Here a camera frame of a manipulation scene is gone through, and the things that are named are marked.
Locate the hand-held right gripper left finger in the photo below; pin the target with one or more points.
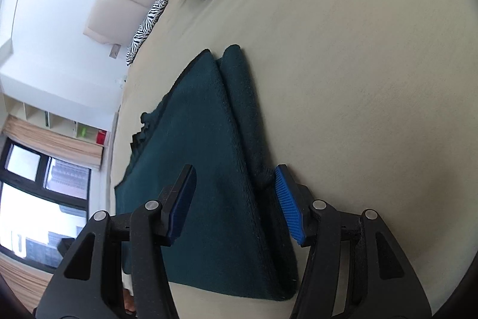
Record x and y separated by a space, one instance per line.
180 214

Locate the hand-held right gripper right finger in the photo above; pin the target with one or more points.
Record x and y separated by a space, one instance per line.
287 207

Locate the dark green sweater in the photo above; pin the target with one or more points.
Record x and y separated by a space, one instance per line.
201 154

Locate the red box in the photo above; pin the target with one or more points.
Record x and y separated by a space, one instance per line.
101 137

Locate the green container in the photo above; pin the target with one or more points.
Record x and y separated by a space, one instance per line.
83 132

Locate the beige striped curtain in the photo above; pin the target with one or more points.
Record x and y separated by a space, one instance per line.
22 278
56 143

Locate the beige bed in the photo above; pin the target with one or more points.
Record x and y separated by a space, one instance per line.
354 80

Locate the black framed window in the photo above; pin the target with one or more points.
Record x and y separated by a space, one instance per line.
26 207

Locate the zebra print pillow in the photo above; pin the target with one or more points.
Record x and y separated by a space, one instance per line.
143 31

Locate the white wall shelf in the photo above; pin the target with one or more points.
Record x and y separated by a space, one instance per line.
63 122

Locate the wall switch plate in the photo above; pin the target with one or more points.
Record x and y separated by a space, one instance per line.
115 51

